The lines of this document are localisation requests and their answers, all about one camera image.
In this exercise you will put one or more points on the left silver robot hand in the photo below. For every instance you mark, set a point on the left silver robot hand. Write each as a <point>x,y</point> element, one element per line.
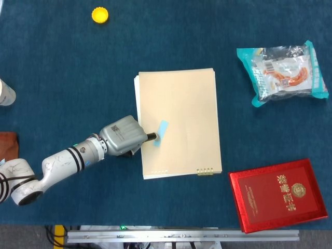
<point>122,137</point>

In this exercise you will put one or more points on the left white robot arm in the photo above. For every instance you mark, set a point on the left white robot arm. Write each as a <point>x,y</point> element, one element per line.
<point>62,162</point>

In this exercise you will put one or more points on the cream paper stack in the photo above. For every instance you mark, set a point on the cream paper stack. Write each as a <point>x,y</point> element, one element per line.
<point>186,103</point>

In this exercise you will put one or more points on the small yellow tab strip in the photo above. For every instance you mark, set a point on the small yellow tab strip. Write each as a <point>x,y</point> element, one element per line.
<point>205,172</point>

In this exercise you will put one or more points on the green indicator light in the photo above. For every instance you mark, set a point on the green indicator light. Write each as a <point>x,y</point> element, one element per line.
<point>123,227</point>

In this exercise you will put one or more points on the brown wooden block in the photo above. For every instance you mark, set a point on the brown wooden block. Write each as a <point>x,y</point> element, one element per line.
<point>7,145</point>

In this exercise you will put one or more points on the yellow tape strip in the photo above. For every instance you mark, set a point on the yellow tape strip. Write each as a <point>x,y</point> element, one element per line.
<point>59,236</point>

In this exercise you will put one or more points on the yellow bottle cap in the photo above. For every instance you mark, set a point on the yellow bottle cap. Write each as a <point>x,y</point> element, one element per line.
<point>100,15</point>

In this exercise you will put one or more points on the red certificate folder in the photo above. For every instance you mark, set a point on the red certificate folder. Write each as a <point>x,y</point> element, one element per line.
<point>277,197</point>

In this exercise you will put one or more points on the teal snack bag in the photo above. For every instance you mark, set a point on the teal snack bag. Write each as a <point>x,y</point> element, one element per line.
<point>282,75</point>

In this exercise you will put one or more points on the aluminium rail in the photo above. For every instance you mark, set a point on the aluminium rail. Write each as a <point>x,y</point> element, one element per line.
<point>181,235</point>

